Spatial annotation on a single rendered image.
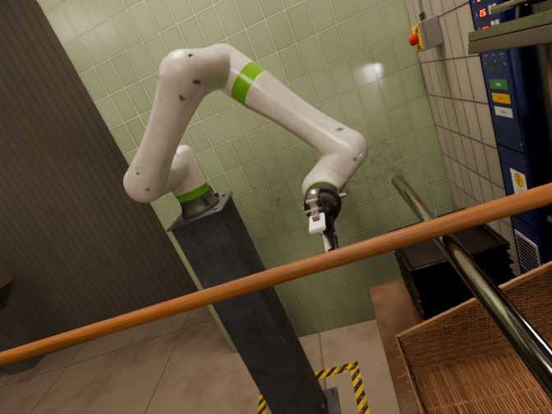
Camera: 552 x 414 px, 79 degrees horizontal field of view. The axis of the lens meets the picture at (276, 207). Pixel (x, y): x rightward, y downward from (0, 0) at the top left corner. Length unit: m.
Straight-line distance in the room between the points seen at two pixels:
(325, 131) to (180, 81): 0.38
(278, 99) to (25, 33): 2.56
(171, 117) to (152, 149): 0.13
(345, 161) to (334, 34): 0.96
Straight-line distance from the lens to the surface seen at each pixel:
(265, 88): 0.94
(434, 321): 1.08
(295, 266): 0.59
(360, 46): 1.77
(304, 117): 0.92
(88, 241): 3.43
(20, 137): 3.42
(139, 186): 1.10
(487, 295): 0.48
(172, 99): 0.89
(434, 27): 1.47
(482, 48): 0.84
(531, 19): 0.70
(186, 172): 1.21
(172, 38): 1.89
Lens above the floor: 1.48
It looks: 17 degrees down
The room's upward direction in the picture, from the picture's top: 23 degrees counter-clockwise
